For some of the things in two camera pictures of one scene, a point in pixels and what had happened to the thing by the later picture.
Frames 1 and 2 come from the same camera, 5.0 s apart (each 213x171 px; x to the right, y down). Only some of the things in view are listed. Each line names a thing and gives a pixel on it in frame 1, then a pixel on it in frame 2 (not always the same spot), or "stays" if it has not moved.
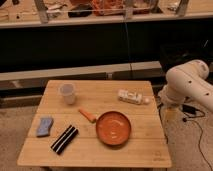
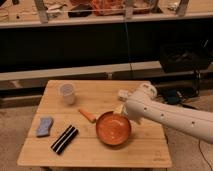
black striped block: [64, 140] stays
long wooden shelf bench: [35, 79] stays
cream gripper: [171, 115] -> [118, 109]
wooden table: [97, 123] stays
